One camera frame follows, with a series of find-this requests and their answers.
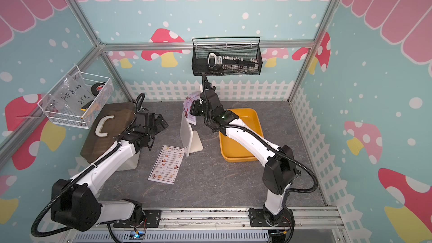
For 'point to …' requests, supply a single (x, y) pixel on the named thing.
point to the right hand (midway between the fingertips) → (190, 103)
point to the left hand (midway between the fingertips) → (158, 125)
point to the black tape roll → (97, 88)
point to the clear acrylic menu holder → (189, 139)
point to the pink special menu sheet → (188, 98)
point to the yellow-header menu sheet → (167, 165)
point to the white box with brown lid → (107, 124)
